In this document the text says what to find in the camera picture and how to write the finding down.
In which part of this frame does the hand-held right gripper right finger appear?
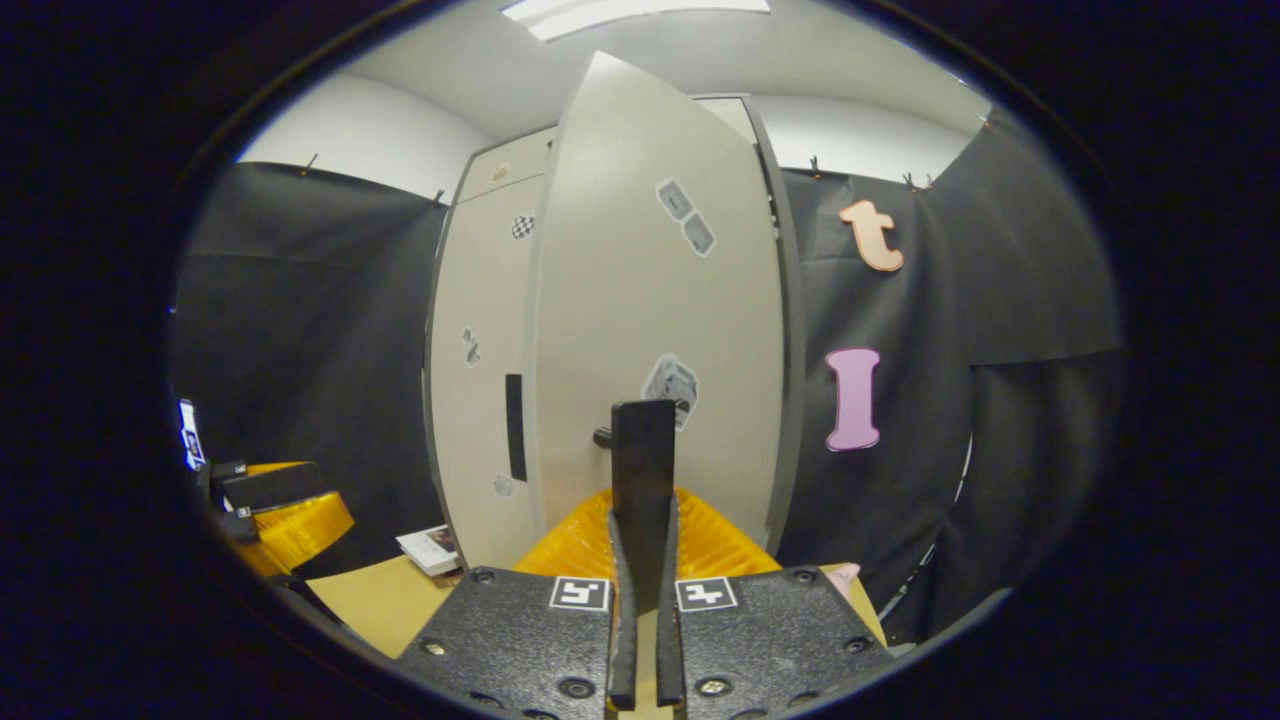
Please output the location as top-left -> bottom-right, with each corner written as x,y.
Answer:
654,488 -> 896,720

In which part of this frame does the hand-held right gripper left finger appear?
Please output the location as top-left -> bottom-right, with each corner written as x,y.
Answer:
398,488 -> 642,720

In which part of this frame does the grey cabinet door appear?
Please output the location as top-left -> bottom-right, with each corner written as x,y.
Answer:
525,50 -> 791,613
428,175 -> 546,571

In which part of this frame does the grey double-door shoe cabinet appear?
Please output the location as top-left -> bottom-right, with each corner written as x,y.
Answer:
424,95 -> 807,573

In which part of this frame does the grey cabinet drawer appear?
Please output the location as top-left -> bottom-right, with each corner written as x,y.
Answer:
457,128 -> 557,204

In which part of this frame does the white booklet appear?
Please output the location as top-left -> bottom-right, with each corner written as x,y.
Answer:
396,524 -> 464,579

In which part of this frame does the black backdrop cloth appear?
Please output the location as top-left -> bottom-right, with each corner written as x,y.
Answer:
170,105 -> 1126,646

